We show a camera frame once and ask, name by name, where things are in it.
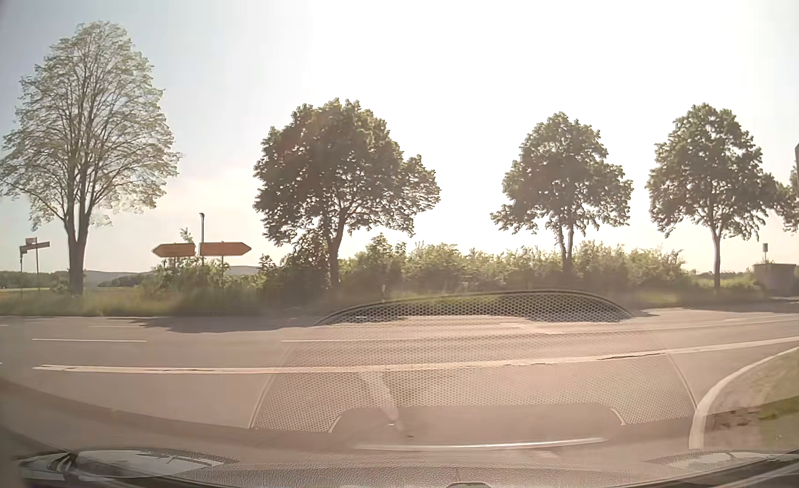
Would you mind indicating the broad dark leafy tree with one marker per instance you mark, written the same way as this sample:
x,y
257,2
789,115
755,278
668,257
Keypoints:
x,y
335,176

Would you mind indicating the yellow arrow direction signs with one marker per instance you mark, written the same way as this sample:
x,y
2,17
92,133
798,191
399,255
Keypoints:
x,y
223,249

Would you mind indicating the row of bushes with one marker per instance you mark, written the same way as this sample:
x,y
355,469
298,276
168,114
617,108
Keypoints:
x,y
474,268

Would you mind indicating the grass verge with kerb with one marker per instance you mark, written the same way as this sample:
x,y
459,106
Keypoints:
x,y
772,400

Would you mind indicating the round-crowned leafy tree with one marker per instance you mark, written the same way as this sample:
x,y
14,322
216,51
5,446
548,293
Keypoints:
x,y
711,169

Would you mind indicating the road markings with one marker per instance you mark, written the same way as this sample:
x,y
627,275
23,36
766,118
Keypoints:
x,y
236,369

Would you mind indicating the slim double-trunk tree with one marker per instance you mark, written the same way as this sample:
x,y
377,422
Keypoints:
x,y
565,176

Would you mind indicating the lamp post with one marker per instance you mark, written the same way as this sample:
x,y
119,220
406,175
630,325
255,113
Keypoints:
x,y
201,234

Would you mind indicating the grey asphalt road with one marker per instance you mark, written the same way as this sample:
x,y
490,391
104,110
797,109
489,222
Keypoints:
x,y
169,393

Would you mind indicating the tall sparse-leaved tree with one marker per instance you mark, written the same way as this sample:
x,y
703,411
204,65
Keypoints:
x,y
77,169

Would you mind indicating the car's own bonnet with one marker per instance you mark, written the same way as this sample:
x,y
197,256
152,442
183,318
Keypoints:
x,y
236,471

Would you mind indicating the small direction sign post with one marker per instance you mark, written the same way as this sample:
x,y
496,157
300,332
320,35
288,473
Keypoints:
x,y
36,246

